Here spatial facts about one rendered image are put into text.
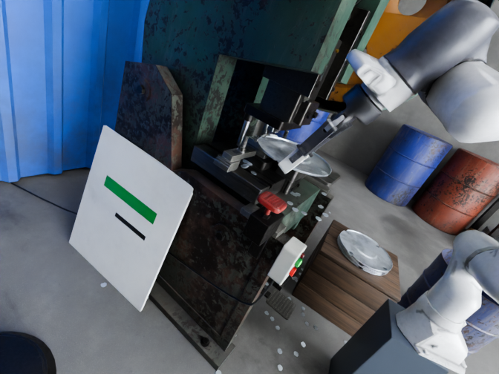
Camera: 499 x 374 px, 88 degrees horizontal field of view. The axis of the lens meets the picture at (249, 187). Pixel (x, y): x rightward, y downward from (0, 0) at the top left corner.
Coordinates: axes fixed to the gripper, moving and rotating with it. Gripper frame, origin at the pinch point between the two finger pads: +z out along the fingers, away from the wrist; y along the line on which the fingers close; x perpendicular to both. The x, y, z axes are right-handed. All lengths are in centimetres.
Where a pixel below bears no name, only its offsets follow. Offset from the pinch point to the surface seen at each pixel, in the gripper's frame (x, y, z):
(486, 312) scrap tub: -101, 82, 4
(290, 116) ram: 14.5, 25.9, 3.1
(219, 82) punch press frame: 37.9, 18.1, 12.7
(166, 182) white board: 23, 5, 48
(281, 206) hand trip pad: -7.3, -0.9, 9.5
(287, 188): -3.9, 28.0, 20.8
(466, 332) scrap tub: -109, 83, 17
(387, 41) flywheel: 21, 70, -31
